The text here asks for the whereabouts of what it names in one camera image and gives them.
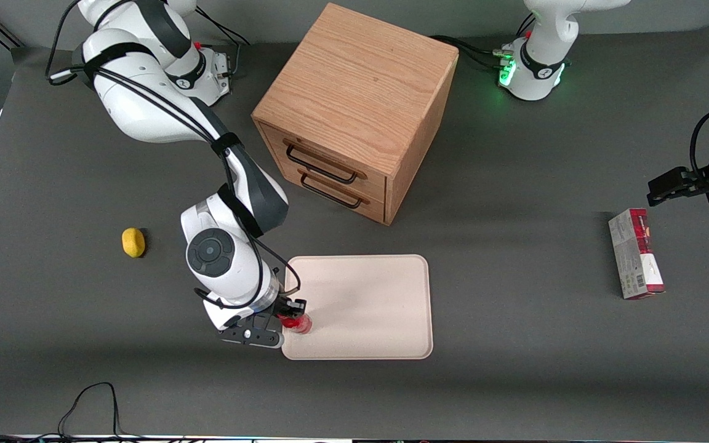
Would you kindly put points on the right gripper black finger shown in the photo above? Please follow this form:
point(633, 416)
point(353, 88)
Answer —
point(293, 305)

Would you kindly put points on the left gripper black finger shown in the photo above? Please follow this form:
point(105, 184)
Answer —
point(662, 192)
point(680, 173)

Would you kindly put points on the red coke bottle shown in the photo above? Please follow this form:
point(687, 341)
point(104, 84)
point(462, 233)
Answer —
point(299, 324)

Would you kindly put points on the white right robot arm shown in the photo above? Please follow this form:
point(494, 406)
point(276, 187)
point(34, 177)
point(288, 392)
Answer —
point(139, 104)

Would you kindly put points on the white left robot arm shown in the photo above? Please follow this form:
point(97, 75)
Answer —
point(533, 86)

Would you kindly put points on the beige rectangular tray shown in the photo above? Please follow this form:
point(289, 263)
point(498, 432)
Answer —
point(367, 307)

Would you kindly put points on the red and white carton box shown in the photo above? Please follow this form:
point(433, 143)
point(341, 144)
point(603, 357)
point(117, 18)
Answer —
point(634, 258)

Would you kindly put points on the yellow toy lemon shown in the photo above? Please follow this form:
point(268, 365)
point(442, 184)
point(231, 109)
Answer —
point(133, 243)

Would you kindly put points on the wooden lower drawer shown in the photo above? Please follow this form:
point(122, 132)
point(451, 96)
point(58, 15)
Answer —
point(374, 209)

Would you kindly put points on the wooden drawer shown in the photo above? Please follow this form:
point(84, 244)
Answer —
point(374, 209)
point(374, 184)

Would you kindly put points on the wooden upper drawer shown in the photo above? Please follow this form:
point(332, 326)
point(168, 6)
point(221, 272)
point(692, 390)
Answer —
point(374, 184)

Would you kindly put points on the wooden drawer cabinet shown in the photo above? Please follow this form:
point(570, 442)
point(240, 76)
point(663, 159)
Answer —
point(354, 80)

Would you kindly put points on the dark right wrist camera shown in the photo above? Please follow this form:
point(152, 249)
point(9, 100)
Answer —
point(250, 337)

